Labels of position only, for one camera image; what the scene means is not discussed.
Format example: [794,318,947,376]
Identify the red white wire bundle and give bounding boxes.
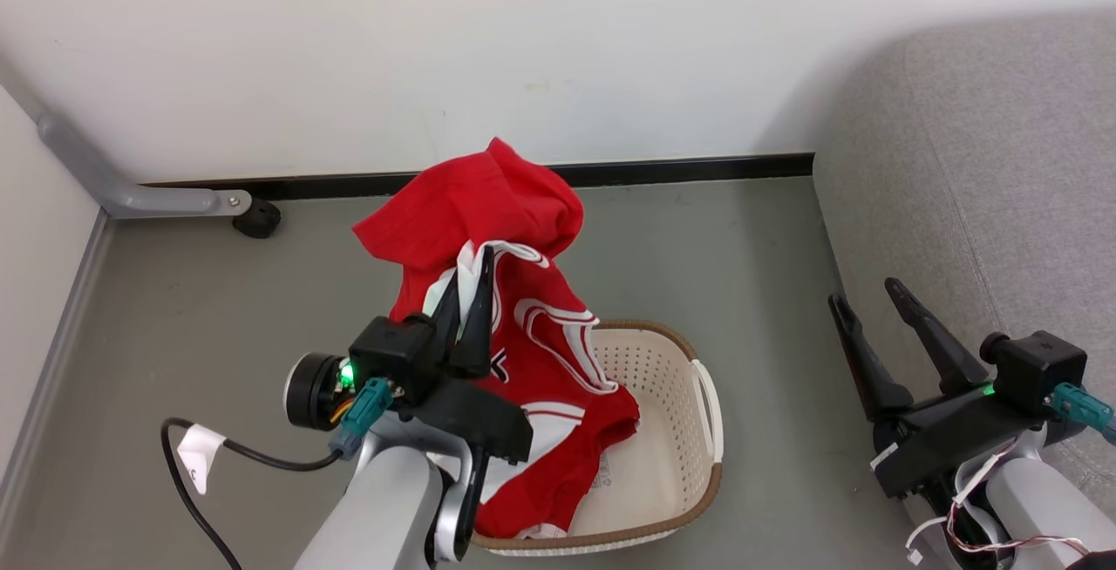
[905,439,1092,567]

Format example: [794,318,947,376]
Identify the black cable with teal plug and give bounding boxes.
[160,377,395,570]

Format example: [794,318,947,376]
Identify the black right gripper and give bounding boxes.
[827,277,1086,500]

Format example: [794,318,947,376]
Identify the teal plug right cable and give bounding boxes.
[1050,382,1116,446]

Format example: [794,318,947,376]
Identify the white paper cable tag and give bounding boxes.
[177,424,227,496]

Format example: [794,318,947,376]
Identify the black rubber foot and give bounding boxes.
[232,199,282,240]

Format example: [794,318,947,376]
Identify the grey fabric sofa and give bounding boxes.
[811,8,1116,523]

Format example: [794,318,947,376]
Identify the grey metal frame leg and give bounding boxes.
[35,112,254,221]

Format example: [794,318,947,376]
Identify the cream perforated laundry basket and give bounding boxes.
[471,319,725,559]

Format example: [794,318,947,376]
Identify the black baseboard strip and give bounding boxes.
[139,152,816,202]

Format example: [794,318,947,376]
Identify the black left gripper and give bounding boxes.
[394,245,535,467]

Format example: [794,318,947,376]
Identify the red white-striped garment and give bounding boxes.
[352,137,643,541]

